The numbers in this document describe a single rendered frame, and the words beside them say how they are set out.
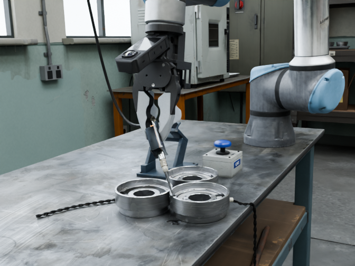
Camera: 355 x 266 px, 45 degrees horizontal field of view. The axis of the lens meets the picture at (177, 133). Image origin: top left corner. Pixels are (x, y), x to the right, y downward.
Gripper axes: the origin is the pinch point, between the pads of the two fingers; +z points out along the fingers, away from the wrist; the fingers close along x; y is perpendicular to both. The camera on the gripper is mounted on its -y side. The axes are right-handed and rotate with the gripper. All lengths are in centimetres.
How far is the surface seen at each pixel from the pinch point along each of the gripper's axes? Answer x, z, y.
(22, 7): 161, -52, 107
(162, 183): -1.8, 9.5, 1.4
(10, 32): 164, -37, 102
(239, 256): -5.7, 33.7, 35.1
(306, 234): -14, 38, 78
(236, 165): -8.1, 8.0, 22.8
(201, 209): -13.3, 10.9, -5.4
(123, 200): 0.2, 11.2, -8.4
